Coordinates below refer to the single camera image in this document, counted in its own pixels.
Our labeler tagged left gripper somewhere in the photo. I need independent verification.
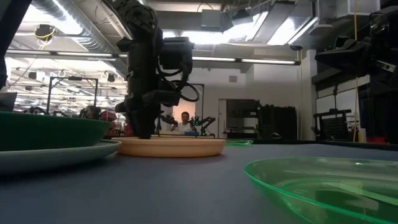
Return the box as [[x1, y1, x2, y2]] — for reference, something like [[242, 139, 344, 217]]
[[114, 89, 183, 140]]

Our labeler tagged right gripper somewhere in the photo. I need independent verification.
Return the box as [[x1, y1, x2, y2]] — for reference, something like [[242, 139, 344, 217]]
[[315, 35, 376, 78]]

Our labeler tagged beige plastic plate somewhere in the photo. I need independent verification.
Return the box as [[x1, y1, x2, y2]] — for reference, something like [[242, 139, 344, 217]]
[[111, 136, 227, 158]]

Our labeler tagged dark green plastic plate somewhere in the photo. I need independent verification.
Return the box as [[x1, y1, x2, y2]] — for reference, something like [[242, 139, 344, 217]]
[[0, 111, 113, 152]]

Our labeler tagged pale orange bowl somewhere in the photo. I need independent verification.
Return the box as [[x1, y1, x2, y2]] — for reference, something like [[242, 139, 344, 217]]
[[224, 139, 254, 147]]

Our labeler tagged person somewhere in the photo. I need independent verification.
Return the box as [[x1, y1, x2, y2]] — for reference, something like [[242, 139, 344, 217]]
[[170, 111, 197, 135]]

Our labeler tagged long ceiling light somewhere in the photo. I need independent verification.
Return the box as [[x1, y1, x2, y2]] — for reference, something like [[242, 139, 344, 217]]
[[192, 56, 297, 65], [6, 50, 121, 60]]

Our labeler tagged black cabinet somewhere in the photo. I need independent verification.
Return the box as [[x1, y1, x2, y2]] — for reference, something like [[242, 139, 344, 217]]
[[257, 105, 299, 140]]

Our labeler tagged large pale grey plate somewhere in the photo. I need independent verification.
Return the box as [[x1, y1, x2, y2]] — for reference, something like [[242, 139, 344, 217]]
[[0, 139, 123, 175]]

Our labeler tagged green translucent plastic plate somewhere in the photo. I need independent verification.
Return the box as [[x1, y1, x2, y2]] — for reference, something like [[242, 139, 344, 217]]
[[244, 156, 398, 224]]

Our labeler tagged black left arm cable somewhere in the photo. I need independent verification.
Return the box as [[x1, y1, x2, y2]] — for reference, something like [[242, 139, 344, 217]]
[[155, 58, 200, 103]]

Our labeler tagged black wire cart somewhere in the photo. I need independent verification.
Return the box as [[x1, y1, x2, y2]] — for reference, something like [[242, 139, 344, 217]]
[[313, 108, 353, 141]]

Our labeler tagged silver ceiling duct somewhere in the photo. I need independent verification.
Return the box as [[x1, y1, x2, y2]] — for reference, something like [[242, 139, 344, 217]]
[[30, 0, 133, 54]]

